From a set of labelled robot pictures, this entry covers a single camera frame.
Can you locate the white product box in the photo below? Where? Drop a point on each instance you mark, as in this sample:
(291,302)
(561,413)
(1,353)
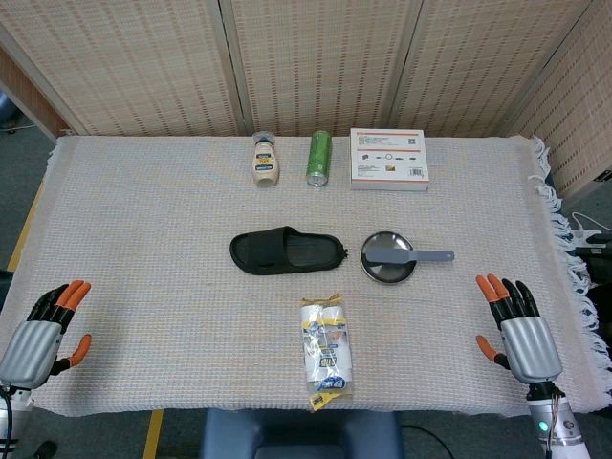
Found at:
(388,160)

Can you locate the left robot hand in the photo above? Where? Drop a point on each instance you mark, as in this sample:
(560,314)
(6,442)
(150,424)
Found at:
(28,342)

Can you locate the white power strip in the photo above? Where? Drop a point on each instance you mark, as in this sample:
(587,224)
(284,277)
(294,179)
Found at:
(587,234)

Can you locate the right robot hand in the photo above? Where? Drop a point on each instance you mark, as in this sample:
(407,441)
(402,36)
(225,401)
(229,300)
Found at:
(528,342)

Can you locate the woven tablecloth with fringe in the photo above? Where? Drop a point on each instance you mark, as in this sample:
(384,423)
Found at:
(191,229)

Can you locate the round steel plate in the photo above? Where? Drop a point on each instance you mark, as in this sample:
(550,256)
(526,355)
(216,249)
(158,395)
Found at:
(387,258)

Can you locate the packaged white rolls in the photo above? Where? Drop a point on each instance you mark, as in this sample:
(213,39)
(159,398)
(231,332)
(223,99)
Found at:
(326,349)

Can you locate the black slipper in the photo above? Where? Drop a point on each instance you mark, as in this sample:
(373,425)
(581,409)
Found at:
(287,249)

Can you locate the beige sauce bottle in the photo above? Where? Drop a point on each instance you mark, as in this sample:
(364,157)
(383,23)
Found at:
(266,162)

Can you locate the blue chair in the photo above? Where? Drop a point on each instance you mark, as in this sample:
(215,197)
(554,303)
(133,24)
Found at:
(301,435)

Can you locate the woven folding screen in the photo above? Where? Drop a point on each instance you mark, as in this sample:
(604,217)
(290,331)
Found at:
(306,62)

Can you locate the green drink can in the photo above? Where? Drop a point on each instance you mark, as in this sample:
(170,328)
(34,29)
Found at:
(318,158)

